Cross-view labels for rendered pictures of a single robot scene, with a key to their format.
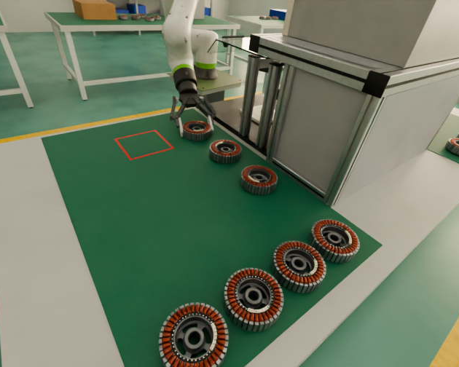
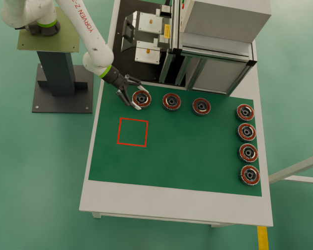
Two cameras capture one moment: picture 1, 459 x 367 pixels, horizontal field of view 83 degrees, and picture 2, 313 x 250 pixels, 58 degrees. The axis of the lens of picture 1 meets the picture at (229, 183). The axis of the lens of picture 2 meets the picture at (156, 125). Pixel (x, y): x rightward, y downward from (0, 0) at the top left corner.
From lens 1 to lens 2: 1.34 m
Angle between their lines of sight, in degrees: 46
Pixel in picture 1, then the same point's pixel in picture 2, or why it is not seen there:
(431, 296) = not seen: hidden behind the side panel
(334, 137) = (230, 76)
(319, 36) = (207, 33)
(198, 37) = (41, 8)
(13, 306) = (207, 216)
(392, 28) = (246, 32)
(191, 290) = (232, 166)
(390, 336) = not seen: hidden behind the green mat
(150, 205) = (186, 156)
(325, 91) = (225, 64)
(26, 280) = (198, 210)
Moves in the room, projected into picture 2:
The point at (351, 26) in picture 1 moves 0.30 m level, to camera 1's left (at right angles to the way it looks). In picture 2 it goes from (226, 31) to (188, 62)
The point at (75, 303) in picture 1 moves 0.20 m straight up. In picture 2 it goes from (216, 199) to (232, 193)
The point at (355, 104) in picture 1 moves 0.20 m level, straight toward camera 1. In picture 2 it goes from (240, 67) to (258, 98)
